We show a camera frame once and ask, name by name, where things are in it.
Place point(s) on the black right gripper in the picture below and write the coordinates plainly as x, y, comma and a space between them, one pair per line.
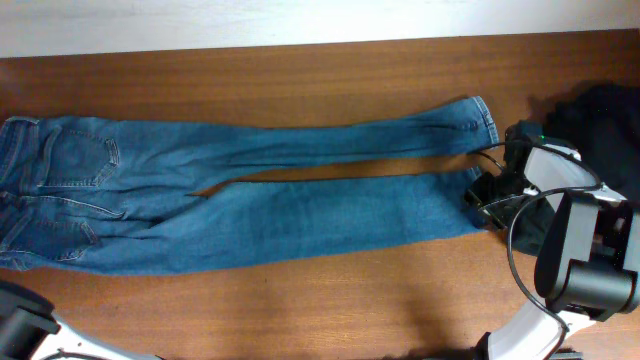
477, 191

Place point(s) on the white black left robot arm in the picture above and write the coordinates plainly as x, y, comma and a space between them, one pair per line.
30, 330

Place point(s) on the grey metal bracket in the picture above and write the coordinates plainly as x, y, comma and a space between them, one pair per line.
569, 356

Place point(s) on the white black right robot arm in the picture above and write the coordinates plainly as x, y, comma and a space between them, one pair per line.
572, 244

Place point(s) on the black cloth garment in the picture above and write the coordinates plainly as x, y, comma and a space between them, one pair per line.
602, 124

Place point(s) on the blue denim jeans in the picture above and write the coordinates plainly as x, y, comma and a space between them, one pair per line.
161, 198

